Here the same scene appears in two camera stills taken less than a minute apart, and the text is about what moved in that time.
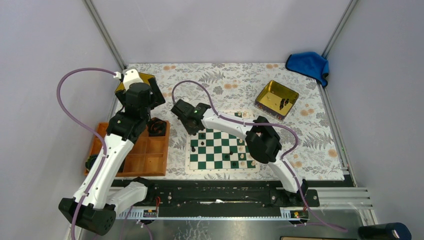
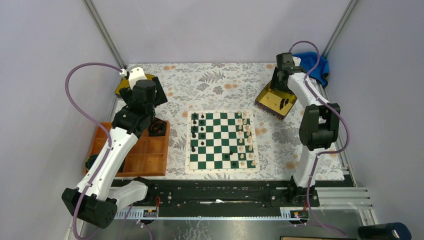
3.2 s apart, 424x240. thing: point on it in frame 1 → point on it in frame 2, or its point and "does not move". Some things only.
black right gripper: (191, 131) → (275, 84)
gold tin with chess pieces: (275, 100) does not move
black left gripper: (156, 98) does not move
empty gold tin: (145, 77) does not move
